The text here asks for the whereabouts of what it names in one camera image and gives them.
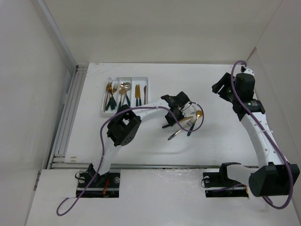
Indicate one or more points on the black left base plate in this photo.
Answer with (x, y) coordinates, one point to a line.
(107, 187)

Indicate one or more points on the copper fork in tray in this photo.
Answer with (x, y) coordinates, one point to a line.
(109, 89)

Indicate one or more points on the white cutlery tray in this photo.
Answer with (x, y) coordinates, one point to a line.
(116, 82)

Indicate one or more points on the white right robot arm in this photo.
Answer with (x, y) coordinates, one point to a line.
(273, 177)

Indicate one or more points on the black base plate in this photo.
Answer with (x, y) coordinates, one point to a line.
(217, 187)
(107, 187)

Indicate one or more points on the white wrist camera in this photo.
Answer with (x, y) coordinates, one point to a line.
(246, 70)
(188, 110)

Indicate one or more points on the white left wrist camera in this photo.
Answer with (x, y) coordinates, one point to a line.
(188, 110)

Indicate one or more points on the silver fork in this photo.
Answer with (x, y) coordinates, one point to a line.
(185, 125)

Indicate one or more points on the copper knife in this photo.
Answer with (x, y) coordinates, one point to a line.
(145, 94)

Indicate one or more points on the gold fork in tray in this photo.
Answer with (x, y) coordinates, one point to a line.
(109, 100)

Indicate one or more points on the aluminium rail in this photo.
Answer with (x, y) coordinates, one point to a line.
(70, 104)

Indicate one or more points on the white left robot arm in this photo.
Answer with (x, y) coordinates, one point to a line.
(120, 129)

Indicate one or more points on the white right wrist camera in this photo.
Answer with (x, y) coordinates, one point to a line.
(246, 70)

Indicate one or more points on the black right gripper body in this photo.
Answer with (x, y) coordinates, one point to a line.
(227, 91)

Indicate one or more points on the silver spoon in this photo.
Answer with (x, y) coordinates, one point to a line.
(125, 86)

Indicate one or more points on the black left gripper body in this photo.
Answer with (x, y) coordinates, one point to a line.
(170, 120)

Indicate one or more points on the gold spoon green handle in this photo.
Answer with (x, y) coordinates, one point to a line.
(199, 114)
(121, 96)
(125, 97)

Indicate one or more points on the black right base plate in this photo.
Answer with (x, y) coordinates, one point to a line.
(217, 187)

